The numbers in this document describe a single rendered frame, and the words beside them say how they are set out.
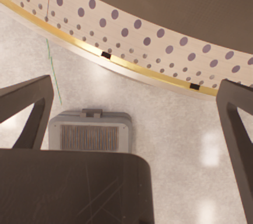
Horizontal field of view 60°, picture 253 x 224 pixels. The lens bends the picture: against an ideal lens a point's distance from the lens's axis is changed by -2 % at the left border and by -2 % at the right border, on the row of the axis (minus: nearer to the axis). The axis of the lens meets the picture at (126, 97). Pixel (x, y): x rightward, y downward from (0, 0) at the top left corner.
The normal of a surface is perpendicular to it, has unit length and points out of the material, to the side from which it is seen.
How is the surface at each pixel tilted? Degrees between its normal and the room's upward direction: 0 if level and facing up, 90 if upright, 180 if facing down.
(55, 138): 0
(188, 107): 0
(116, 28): 43
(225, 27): 62
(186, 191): 0
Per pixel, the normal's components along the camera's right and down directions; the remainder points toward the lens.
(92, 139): 0.00, 0.12
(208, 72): -0.18, 0.74
